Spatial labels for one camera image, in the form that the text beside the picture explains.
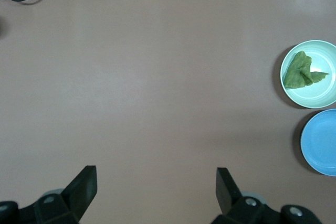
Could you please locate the blue plate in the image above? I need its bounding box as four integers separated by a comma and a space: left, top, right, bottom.
300, 109, 336, 177

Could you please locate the pale green plate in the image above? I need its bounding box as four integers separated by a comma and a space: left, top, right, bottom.
279, 40, 336, 109

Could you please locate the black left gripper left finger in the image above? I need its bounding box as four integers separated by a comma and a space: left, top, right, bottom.
0, 165, 98, 224

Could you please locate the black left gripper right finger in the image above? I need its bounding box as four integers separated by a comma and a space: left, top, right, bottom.
211, 167, 322, 224

